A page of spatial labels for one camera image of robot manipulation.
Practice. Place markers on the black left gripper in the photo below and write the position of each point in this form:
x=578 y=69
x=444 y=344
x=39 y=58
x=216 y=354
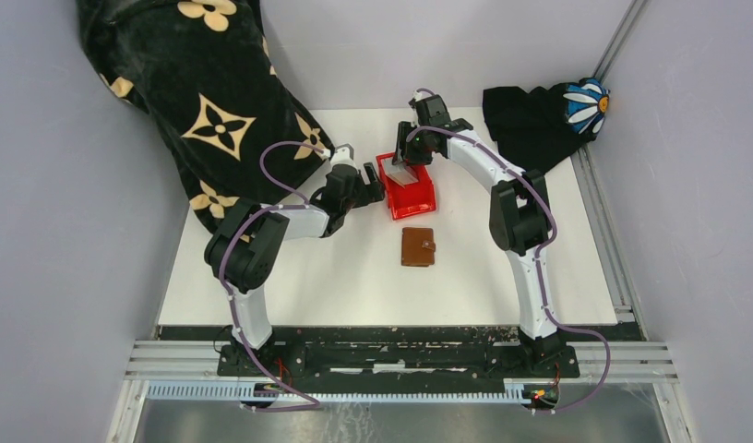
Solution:
x=372 y=193

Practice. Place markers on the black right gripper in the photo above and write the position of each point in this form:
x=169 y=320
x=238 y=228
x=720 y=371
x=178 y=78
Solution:
x=403 y=150

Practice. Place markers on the red plastic bin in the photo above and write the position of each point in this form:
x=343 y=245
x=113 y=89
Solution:
x=408 y=200

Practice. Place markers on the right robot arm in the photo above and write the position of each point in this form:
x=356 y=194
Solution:
x=520 y=221

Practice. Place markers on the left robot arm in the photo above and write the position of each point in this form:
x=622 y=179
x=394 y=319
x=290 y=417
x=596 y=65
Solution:
x=243 y=251

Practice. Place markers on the black cloth with daisy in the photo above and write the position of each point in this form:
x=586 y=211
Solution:
x=539 y=128

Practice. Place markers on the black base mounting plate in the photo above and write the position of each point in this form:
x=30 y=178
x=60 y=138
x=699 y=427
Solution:
x=392 y=360

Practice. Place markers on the black blanket with beige flowers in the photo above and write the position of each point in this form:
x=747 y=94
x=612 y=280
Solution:
x=202 y=73

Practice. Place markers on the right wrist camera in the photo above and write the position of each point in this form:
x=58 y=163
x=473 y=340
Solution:
x=421 y=93

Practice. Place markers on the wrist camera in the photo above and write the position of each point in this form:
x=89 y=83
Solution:
x=421 y=93
x=341 y=155

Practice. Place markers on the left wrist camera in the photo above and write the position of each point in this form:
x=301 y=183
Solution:
x=341 y=155

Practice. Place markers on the aluminium rail frame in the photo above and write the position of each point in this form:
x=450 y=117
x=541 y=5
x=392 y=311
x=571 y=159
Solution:
x=634 y=388

